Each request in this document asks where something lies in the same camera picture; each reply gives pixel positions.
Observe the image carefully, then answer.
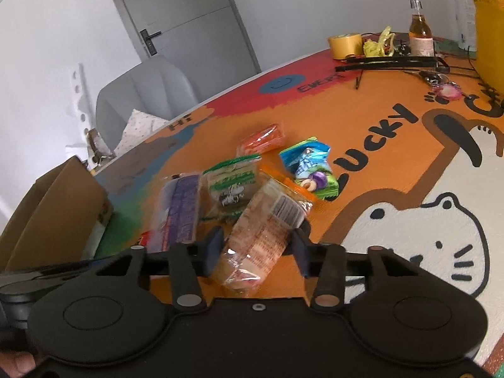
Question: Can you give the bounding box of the purple bread package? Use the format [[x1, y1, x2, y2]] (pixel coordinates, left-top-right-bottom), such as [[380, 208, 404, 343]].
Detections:
[[146, 173, 201, 253]]

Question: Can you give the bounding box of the orange clear cracker package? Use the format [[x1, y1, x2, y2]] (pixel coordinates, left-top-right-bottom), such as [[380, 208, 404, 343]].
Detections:
[[211, 174, 316, 297]]

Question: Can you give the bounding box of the red snack bar packet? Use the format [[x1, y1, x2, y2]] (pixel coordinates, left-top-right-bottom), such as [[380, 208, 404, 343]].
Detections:
[[138, 230, 153, 248]]

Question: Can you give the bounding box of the blue plum snack packet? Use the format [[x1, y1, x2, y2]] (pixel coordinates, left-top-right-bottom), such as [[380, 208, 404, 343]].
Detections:
[[278, 137, 340, 201]]

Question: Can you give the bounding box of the person's left hand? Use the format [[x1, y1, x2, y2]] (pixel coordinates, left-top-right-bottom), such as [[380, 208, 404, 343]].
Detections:
[[0, 351, 36, 378]]

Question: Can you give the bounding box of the green white snack packet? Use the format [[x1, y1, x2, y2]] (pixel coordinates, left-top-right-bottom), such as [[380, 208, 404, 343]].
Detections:
[[200, 154, 261, 223]]

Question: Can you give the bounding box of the cardboard box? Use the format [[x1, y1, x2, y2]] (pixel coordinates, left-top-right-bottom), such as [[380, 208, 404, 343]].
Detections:
[[1, 156, 114, 271]]

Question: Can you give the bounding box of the orange jelly packet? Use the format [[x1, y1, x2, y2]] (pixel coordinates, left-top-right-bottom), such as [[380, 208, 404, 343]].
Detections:
[[237, 124, 285, 156]]

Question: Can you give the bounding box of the white dotted cushion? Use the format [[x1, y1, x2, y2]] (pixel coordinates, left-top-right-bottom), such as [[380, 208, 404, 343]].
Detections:
[[114, 109, 168, 157]]

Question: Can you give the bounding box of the colourful cartoon table mat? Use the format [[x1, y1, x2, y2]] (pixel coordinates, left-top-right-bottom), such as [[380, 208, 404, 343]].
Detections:
[[96, 51, 503, 370]]

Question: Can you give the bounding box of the grey chair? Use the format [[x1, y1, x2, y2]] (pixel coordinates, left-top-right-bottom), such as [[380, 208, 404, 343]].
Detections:
[[96, 56, 198, 150]]

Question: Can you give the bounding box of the yellow tape roll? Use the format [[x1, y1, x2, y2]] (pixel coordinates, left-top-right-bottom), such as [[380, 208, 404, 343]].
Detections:
[[327, 33, 363, 60]]

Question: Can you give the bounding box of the yellow crumpled wrapper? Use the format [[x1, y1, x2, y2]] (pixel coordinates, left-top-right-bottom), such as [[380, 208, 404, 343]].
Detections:
[[362, 26, 396, 57]]

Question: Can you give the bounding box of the grey door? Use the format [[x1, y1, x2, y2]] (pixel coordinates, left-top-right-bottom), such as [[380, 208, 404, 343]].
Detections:
[[113, 0, 260, 100]]

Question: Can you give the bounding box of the small amber glass bottle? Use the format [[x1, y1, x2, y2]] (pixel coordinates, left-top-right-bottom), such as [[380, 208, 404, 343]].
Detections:
[[408, 0, 435, 56]]

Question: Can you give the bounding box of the large yellow juice bottle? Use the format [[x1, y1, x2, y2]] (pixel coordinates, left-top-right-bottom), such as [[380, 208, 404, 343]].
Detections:
[[473, 0, 504, 97]]

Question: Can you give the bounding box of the white perforated bracket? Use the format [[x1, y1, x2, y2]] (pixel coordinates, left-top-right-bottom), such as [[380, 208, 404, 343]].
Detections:
[[65, 62, 93, 160]]

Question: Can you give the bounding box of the pink keychain with keys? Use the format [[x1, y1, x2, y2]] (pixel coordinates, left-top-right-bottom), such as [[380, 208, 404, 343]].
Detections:
[[419, 70, 464, 101]]

